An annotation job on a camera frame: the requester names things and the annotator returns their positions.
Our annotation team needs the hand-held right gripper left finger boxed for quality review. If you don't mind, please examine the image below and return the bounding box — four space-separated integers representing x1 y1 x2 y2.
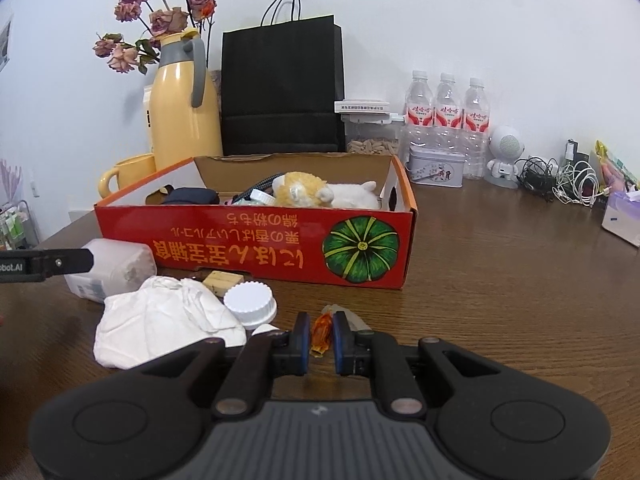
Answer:
131 311 311 417

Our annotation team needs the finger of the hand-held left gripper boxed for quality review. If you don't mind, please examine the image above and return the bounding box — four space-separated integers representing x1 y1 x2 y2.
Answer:
27 247 96 280

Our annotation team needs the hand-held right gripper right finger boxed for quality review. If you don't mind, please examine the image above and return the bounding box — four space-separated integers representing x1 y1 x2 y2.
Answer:
333 311 507 417

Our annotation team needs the orange candy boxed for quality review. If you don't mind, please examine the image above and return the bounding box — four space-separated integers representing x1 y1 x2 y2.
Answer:
310 312 334 359

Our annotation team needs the white tissue pack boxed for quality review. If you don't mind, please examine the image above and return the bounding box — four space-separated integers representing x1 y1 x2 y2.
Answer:
65 239 157 304

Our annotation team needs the white jar lid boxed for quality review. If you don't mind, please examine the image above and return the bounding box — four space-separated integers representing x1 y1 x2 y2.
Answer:
223 283 278 332

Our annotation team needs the white cloth pouch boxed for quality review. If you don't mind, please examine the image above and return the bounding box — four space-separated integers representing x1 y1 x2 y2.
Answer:
94 276 247 369

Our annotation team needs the red printed cardboard box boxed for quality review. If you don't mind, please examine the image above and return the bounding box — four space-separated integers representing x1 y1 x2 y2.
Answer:
94 152 419 291

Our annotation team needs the dark navy pouch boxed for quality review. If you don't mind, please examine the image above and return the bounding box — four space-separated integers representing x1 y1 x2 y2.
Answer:
162 187 220 206

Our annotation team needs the yellow and white plush toy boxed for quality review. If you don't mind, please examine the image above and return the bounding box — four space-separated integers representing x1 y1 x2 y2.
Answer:
271 172 382 210

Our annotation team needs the black braided cable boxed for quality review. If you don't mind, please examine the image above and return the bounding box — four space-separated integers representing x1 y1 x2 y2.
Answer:
239 173 282 197

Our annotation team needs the clear plastic wrapper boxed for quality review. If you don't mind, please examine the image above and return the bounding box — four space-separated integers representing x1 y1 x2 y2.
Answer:
322 303 374 334

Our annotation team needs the small beige box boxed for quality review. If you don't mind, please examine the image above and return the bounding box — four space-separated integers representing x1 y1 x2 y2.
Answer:
202 270 245 296

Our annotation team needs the yellow mug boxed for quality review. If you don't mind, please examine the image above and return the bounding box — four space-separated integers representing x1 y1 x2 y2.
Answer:
97 154 157 199

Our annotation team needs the white carton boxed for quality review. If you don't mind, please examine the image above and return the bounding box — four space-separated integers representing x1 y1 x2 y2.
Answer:
143 85 154 157

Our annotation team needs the yellow thermos jug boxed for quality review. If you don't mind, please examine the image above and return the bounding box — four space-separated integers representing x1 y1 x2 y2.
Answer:
149 28 224 171

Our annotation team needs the white printed tin box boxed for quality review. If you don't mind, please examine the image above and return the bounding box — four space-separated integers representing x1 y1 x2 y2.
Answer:
406 146 466 190

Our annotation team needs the clear container of seeds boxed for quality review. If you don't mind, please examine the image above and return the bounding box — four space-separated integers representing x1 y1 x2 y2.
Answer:
341 112 407 156

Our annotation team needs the small flat white box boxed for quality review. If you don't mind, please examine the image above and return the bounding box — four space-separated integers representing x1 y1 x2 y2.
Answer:
334 99 392 115

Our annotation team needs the black paper bag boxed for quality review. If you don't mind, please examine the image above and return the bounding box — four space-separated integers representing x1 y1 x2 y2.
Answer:
221 0 347 157

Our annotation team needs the white robot-shaped speaker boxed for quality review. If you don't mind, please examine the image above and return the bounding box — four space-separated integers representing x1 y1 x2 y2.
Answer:
485 125 526 190

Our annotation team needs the bunch of dried pink roses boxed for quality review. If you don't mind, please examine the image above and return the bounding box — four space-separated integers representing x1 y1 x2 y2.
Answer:
92 0 218 75

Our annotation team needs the black charger adapter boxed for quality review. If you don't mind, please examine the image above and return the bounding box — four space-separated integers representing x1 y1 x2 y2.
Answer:
565 138 591 166

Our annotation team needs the tissue box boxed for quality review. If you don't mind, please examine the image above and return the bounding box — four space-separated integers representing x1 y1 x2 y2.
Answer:
600 190 640 248

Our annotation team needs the colourful snack packet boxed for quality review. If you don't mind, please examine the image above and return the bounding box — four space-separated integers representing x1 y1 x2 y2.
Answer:
594 140 640 194

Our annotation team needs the wire storage rack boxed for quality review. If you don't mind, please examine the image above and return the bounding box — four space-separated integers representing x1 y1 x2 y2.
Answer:
0 200 40 252

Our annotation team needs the purple flower wall sticker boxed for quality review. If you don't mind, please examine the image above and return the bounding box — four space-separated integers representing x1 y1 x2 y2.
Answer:
0 158 24 206

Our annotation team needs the tangle of black cables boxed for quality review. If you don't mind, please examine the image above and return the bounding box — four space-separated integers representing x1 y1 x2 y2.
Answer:
515 157 562 194

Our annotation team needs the tangle of white cables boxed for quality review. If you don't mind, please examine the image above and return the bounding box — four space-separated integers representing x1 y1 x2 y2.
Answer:
550 160 612 207

